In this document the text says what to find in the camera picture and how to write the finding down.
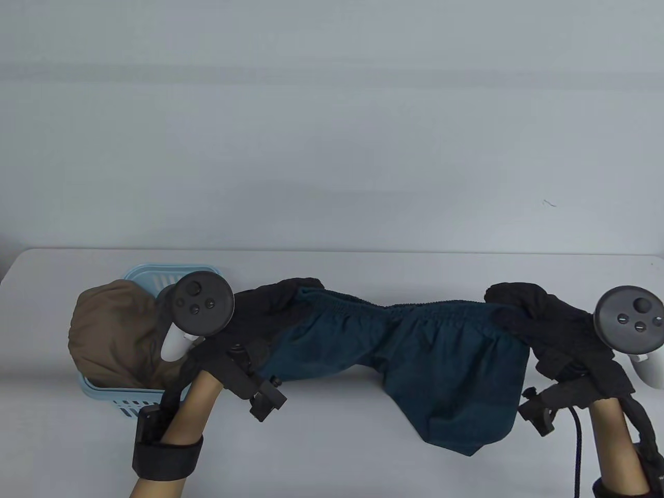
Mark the person's right hand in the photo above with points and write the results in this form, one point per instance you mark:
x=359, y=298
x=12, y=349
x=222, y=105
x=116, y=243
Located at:
x=560, y=332

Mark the person's left hand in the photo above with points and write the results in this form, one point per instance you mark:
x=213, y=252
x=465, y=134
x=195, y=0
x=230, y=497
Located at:
x=270, y=301

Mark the dark teal shorts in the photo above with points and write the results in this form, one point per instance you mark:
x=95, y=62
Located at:
x=441, y=373

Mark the person's right forearm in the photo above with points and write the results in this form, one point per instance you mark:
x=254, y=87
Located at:
x=612, y=441

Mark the person's left forearm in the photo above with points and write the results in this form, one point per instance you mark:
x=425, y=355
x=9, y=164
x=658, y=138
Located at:
x=197, y=410

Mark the light blue plastic basket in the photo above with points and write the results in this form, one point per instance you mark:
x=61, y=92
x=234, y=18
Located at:
x=140, y=272

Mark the brown crumpled garment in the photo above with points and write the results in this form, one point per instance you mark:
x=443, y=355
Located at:
x=114, y=332

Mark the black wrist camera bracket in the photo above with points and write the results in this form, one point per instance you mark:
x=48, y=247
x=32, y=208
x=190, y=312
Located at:
x=262, y=399
x=542, y=410

